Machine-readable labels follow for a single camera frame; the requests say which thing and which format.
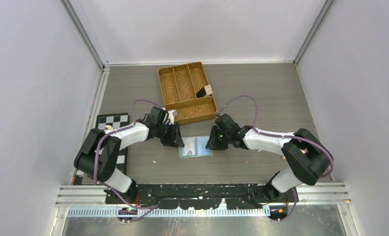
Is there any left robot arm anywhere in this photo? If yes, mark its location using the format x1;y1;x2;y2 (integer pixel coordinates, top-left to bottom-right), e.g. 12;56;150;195
74;106;184;204

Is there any green card holder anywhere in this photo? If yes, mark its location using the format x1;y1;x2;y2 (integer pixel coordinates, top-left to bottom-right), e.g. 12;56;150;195
179;136;213;159

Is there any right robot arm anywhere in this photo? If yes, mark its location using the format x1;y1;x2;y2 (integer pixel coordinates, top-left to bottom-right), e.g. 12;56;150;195
206;114;333;202

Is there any black white chessboard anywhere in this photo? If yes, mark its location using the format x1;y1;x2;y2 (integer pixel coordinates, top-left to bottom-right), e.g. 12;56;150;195
94;113;130;174

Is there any woven wicker divided tray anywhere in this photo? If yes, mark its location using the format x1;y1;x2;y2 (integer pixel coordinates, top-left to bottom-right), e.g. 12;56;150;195
158;62;218;125

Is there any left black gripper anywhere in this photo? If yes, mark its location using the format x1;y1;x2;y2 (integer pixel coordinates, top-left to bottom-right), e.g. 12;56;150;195
156;122;184;148

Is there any aluminium front rail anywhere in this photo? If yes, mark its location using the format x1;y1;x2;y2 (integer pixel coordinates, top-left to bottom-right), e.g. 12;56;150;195
55;182;351;207

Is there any stack of cards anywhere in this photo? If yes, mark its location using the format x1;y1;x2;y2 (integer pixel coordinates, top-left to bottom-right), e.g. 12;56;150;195
196;85;213;98

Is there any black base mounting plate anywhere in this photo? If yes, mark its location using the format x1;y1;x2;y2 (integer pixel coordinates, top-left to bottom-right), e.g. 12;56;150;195
104;183;298;210

